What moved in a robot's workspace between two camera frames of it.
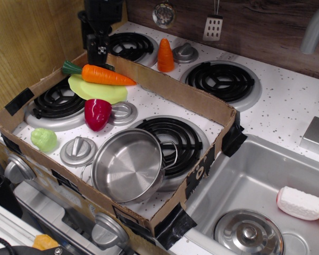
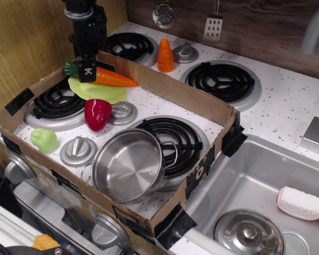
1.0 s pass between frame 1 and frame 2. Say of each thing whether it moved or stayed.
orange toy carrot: stayed
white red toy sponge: stayed
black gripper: moved
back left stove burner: stayed
